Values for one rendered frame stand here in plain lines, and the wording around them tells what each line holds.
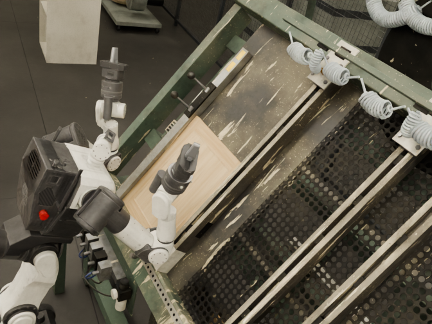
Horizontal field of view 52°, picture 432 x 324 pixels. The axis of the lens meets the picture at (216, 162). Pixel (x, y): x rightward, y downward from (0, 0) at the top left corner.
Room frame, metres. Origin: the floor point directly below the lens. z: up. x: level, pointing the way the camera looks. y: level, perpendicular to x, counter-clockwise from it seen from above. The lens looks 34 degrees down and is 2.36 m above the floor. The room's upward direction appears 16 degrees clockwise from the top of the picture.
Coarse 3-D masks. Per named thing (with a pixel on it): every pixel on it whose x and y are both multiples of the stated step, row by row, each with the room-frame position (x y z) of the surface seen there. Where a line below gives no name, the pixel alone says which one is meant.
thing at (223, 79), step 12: (240, 60) 1.98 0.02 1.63; (228, 72) 1.96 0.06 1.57; (216, 84) 1.94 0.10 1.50; (216, 96) 1.93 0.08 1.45; (204, 108) 1.90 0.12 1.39; (180, 120) 1.86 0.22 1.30; (168, 132) 1.84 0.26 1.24; (180, 132) 1.83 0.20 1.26; (168, 144) 1.79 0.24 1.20; (156, 156) 1.76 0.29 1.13; (144, 168) 1.73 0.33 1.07; (132, 180) 1.70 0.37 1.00; (120, 192) 1.68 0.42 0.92
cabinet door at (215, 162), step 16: (192, 128) 1.82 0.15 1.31; (208, 128) 1.78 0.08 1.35; (176, 144) 1.79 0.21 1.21; (208, 144) 1.71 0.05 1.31; (160, 160) 1.75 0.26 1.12; (176, 160) 1.72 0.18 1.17; (208, 160) 1.64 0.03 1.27; (224, 160) 1.61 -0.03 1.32; (144, 176) 1.72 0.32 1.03; (208, 176) 1.58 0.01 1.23; (224, 176) 1.54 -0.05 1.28; (144, 192) 1.65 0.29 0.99; (192, 192) 1.54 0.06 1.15; (208, 192) 1.51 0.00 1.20; (128, 208) 1.61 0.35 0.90; (144, 208) 1.58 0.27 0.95; (176, 208) 1.51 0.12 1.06; (192, 208) 1.48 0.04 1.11; (144, 224) 1.50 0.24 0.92; (176, 224) 1.45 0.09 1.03
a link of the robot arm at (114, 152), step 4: (104, 132) 1.62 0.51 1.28; (116, 132) 1.64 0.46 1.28; (116, 136) 1.64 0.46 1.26; (116, 140) 1.64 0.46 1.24; (116, 144) 1.64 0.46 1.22; (112, 148) 1.63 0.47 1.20; (116, 148) 1.65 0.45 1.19; (112, 152) 1.63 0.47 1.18; (116, 152) 1.64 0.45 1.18; (112, 156) 1.61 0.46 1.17; (120, 156) 1.64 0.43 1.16
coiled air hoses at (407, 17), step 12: (372, 0) 2.12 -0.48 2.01; (408, 0) 2.01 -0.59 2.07; (372, 12) 2.14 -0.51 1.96; (384, 12) 2.06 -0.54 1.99; (396, 12) 2.02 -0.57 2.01; (408, 12) 1.97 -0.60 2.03; (420, 12) 1.98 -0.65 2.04; (384, 24) 2.04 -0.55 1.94; (396, 24) 2.05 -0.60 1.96; (408, 24) 1.96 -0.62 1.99; (420, 24) 1.91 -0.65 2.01
